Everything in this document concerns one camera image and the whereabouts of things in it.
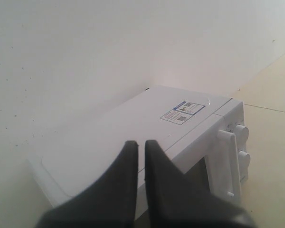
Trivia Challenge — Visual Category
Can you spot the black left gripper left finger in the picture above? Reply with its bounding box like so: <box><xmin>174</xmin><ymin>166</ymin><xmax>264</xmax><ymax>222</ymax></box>
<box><xmin>37</xmin><ymin>141</ymin><xmax>138</xmax><ymax>228</ymax></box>

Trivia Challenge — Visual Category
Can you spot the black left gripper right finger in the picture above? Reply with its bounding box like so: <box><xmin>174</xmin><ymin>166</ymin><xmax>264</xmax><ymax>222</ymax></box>
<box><xmin>145</xmin><ymin>140</ymin><xmax>256</xmax><ymax>228</ymax></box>

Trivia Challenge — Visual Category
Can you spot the white microwave knob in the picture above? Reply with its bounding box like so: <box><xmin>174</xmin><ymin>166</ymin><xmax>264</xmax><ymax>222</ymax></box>
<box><xmin>234</xmin><ymin>125</ymin><xmax>249</xmax><ymax>143</ymax></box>
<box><xmin>238</xmin><ymin>151</ymin><xmax>251</xmax><ymax>169</ymax></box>

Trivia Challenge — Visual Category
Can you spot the blue white label sticker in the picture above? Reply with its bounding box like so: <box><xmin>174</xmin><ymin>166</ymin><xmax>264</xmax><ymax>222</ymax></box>
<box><xmin>160</xmin><ymin>101</ymin><xmax>206</xmax><ymax>125</ymax></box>

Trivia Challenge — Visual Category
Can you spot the white microwave oven body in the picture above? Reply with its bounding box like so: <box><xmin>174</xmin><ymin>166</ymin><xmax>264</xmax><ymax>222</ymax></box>
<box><xmin>30</xmin><ymin>86</ymin><xmax>245</xmax><ymax>214</ymax></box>

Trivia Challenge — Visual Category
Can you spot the white microwave door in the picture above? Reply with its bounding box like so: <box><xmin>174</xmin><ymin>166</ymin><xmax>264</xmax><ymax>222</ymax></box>
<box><xmin>160</xmin><ymin>130</ymin><xmax>241</xmax><ymax>205</ymax></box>

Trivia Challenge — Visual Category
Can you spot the white lower microwave knob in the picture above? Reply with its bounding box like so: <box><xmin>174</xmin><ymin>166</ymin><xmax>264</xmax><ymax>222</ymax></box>
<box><xmin>238</xmin><ymin>151</ymin><xmax>251</xmax><ymax>169</ymax></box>

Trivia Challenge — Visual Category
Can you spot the white upper microwave knob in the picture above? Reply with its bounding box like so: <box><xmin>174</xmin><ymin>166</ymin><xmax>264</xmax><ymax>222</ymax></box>
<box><xmin>234</xmin><ymin>125</ymin><xmax>249</xmax><ymax>143</ymax></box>

